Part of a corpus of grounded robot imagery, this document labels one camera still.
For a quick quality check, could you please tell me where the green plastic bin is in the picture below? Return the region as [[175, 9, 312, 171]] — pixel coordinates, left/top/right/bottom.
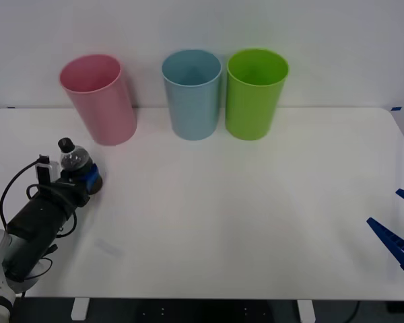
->
[[225, 48, 290, 141]]

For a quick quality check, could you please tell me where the pale blue plastic bin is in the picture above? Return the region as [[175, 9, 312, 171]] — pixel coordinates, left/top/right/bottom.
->
[[161, 48, 222, 141]]

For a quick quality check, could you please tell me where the small dark plastic bottle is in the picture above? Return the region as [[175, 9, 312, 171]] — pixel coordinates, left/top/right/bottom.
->
[[57, 137, 104, 195]]

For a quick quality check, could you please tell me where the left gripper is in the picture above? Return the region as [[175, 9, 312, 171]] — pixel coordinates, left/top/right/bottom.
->
[[38, 164, 100, 212]]

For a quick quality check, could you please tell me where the pink plastic bin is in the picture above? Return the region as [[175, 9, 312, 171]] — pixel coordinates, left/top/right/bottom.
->
[[59, 54, 138, 147]]

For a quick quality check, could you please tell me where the white table leg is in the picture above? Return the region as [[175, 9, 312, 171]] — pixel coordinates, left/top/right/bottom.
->
[[70, 297, 90, 321], [296, 299, 316, 323]]

